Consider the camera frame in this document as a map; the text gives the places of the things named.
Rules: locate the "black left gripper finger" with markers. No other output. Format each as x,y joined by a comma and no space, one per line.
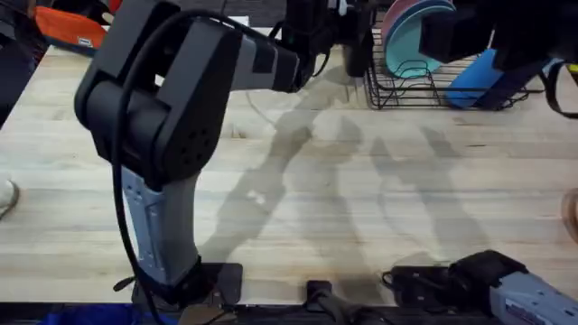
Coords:
358,54

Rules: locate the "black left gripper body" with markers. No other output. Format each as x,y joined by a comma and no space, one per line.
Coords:
311,27

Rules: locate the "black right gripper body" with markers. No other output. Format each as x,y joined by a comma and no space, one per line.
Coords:
456,36

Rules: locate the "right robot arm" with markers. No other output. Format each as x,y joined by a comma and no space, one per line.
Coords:
528,298

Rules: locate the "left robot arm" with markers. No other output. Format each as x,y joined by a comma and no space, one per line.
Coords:
180,104

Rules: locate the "wooden spoon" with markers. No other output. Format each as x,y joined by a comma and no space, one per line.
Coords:
571,216

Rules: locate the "blue plate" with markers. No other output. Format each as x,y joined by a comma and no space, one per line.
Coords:
429,4

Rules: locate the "light blue cup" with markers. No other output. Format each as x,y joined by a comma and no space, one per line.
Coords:
474,77

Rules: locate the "pink plate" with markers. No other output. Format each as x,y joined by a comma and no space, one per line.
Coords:
389,18

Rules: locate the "teal plate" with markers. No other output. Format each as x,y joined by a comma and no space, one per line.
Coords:
406,45

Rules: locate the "orange zip bag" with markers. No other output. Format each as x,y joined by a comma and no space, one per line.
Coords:
68,27

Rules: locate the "white bowl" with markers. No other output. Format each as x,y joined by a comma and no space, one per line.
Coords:
5,194

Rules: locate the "blue cloth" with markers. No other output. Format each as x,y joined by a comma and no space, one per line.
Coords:
104,316

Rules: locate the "black rail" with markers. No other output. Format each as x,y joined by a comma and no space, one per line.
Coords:
280,316

